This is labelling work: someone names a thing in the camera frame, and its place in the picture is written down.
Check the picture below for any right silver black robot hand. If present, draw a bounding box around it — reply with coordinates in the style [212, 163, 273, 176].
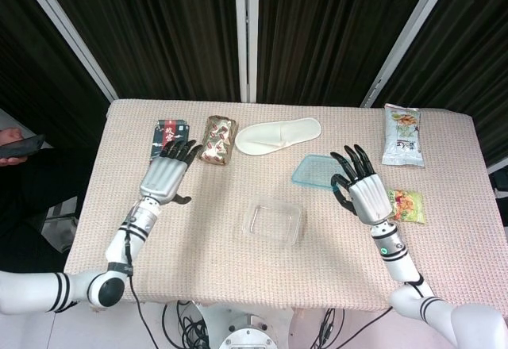
[329, 144, 394, 225]

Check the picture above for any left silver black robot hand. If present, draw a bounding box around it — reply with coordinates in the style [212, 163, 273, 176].
[139, 139, 203, 206]

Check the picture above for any bystander bare hand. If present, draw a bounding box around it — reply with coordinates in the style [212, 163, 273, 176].
[0, 128, 25, 167]

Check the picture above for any blue plastic container lid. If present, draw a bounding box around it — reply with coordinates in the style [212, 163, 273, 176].
[291, 153, 351, 190]

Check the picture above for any clear plastic container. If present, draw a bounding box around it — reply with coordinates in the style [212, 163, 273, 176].
[241, 201, 309, 247]

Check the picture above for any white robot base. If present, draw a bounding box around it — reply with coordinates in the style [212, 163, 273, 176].
[200, 305, 294, 349]

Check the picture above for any dark red-blue snack packet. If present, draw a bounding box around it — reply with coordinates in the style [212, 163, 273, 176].
[148, 117, 191, 164]

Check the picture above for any green yellow snack packet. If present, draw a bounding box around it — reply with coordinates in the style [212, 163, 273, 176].
[387, 188, 427, 225]

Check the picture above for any gold foil snack packet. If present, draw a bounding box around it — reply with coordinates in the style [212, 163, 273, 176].
[197, 115, 239, 167]

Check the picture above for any person in black clothes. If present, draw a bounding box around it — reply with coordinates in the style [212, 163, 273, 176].
[0, 145, 96, 255]

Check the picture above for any white blue snack bag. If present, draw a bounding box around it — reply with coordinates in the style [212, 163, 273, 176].
[381, 103, 425, 168]

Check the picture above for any black curtain panel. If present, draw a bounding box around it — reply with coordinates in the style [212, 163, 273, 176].
[376, 0, 508, 167]
[256, 0, 441, 108]
[37, 0, 243, 102]
[0, 0, 112, 151]

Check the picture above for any white chair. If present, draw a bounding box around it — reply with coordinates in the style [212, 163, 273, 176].
[41, 201, 80, 253]

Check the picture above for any pink waffle tablecloth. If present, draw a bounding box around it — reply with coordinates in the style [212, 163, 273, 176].
[63, 98, 493, 315]

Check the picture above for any white slipper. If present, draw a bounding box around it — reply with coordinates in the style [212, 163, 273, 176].
[235, 117, 321, 157]

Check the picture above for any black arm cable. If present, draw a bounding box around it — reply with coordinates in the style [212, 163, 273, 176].
[121, 213, 167, 349]

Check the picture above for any grey velcro cable strap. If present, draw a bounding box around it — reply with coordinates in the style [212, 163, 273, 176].
[106, 260, 135, 275]

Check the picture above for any white frame post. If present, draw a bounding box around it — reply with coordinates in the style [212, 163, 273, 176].
[233, 0, 260, 103]
[13, 0, 119, 102]
[360, 0, 457, 109]

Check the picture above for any black floor cable bundle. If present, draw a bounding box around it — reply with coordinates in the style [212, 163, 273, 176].
[161, 301, 208, 349]
[317, 308, 393, 349]

